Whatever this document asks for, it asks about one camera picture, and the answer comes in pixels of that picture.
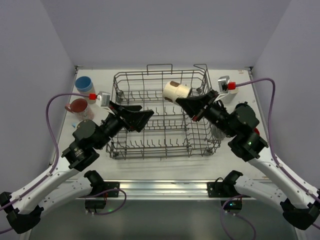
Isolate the left black controller box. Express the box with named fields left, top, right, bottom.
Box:
left=84, top=200, right=106, bottom=212

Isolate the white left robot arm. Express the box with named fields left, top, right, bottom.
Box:
left=0, top=102, right=154, bottom=234

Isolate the dark grey mug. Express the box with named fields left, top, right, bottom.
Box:
left=211, top=125, right=225, bottom=140

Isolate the right black controller box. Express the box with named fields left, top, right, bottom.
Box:
left=222, top=198, right=243, bottom=214

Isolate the cream and brown mug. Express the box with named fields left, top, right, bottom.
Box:
left=162, top=81, right=192, bottom=105

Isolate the black controller box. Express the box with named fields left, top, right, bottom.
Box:
left=222, top=198, right=243, bottom=214
left=84, top=200, right=106, bottom=212

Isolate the grey wire dish rack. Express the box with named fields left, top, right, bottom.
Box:
left=106, top=64, right=221, bottom=160

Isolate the aluminium mounting rail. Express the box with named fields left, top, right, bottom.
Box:
left=62, top=178, right=263, bottom=200

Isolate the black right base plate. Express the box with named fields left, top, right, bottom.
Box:
left=206, top=177, right=234, bottom=198

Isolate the pink ghost pattern mug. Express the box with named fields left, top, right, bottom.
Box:
left=64, top=98, right=94, bottom=121

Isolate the white faceted ceramic mug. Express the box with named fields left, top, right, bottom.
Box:
left=221, top=87, right=239, bottom=104

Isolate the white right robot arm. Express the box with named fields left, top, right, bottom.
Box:
left=176, top=90, right=320, bottom=230

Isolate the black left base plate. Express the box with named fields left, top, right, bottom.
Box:
left=87, top=181, right=120, bottom=198

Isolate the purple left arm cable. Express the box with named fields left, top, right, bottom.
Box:
left=0, top=92, right=127, bottom=233

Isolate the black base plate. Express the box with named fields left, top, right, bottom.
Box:
left=206, top=177, right=234, bottom=198
left=87, top=181, right=120, bottom=198

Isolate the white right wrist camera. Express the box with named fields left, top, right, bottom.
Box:
left=217, top=75, right=239, bottom=99

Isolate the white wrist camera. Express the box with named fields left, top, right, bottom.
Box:
left=96, top=91, right=111, bottom=110
left=217, top=75, right=239, bottom=99

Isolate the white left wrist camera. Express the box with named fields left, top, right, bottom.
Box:
left=96, top=91, right=111, bottom=110

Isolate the red mug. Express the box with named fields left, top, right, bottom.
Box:
left=253, top=128, right=260, bottom=135

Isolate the blue plastic tumbler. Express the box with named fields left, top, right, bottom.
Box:
left=75, top=76, right=95, bottom=93

